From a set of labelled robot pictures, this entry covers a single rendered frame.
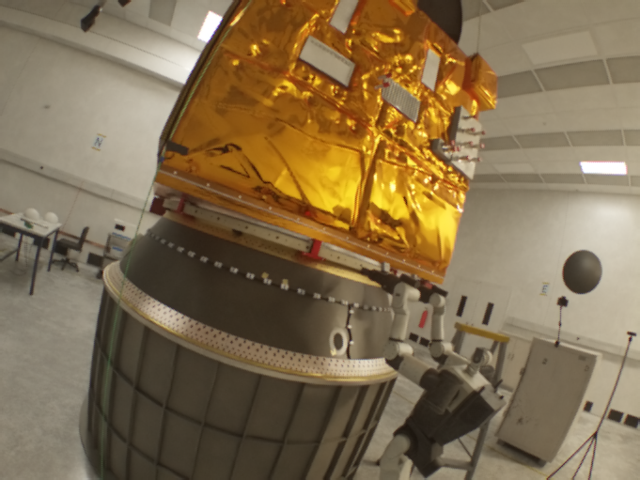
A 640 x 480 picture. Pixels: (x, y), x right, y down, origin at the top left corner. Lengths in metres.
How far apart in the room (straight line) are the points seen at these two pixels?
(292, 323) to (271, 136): 0.84
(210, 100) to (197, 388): 1.24
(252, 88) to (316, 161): 0.46
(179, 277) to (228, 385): 0.54
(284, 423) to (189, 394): 0.44
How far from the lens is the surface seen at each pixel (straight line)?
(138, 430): 1.79
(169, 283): 1.54
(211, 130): 1.39
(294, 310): 1.43
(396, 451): 1.53
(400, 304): 1.33
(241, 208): 1.43
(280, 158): 1.45
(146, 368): 1.59
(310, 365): 1.40
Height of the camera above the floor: 1.64
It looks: 4 degrees up
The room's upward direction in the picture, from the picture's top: 18 degrees clockwise
